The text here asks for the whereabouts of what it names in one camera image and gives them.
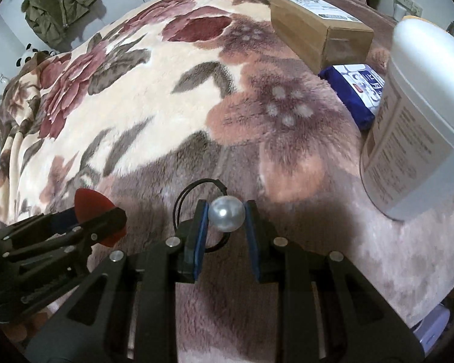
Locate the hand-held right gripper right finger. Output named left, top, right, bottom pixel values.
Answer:
left=245, top=199, right=426, bottom=363

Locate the green jacket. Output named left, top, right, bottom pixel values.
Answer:
left=21, top=0, right=100, bottom=52

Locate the floral fleece blanket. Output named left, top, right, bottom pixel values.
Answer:
left=0, top=0, right=454, bottom=363

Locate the pearl hair tie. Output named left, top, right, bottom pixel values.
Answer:
left=173, top=178, right=247, bottom=255

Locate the white plastic tub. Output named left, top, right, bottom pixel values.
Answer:
left=412, top=303, right=452, bottom=353

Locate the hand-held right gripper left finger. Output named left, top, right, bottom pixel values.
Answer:
left=25, top=198, right=209, bottom=363

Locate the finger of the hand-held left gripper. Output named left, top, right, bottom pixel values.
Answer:
left=2, top=208, right=128, bottom=273
left=0, top=207, right=81, bottom=251

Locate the wall power socket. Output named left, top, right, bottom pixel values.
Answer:
left=394, top=0, right=423, bottom=16

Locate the white plastic jar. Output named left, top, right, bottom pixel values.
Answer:
left=359, top=15, right=454, bottom=222

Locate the cardboard box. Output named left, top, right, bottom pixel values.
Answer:
left=268, top=0, right=375, bottom=73

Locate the panda plush toy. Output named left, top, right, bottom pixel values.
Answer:
left=16, top=43, right=43, bottom=67

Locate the blue and white tissue pack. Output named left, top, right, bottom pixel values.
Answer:
left=319, top=63, right=387, bottom=132

